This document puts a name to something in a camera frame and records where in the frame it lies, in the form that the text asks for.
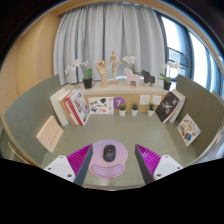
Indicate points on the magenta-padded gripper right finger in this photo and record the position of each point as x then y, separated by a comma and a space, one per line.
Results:
156, 165

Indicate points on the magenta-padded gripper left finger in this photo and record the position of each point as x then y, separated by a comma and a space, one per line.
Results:
71, 166

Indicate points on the black computer mouse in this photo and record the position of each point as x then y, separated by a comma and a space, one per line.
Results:
109, 153

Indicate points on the purple mouse pad with wrist rest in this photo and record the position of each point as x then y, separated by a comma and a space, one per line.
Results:
108, 170

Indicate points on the pale pink card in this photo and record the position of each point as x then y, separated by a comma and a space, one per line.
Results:
50, 134

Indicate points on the illustrated food sticker card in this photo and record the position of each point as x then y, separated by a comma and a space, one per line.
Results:
188, 130

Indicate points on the small plant in white pot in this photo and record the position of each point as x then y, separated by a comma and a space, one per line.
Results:
122, 112
134, 112
151, 112

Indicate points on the dark cover book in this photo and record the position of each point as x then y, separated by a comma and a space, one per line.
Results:
166, 106

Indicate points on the red-spined photo book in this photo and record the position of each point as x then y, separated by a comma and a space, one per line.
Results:
79, 106

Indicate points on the white book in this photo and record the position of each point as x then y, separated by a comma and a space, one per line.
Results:
59, 106

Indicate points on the white sticker picture card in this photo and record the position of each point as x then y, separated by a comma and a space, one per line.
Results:
100, 105

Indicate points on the grey-green desk divider panel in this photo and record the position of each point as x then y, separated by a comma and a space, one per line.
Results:
203, 106
30, 106

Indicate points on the round purple number sign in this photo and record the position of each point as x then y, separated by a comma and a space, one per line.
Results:
118, 101

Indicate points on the white orchid in black pot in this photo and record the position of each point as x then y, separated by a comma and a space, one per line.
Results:
87, 83
167, 85

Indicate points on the dark wooden horse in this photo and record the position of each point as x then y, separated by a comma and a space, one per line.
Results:
148, 77

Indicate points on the pink wooden horse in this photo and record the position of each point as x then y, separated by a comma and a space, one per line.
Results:
131, 78

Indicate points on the wooden hand model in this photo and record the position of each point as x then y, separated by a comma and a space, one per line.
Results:
102, 71

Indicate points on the wooden mannequin figure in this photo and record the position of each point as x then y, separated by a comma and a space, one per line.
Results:
114, 65

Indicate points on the large glass window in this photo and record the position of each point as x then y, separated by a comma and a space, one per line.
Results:
173, 36

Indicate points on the white wall socket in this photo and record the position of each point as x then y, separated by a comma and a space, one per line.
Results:
156, 100
144, 100

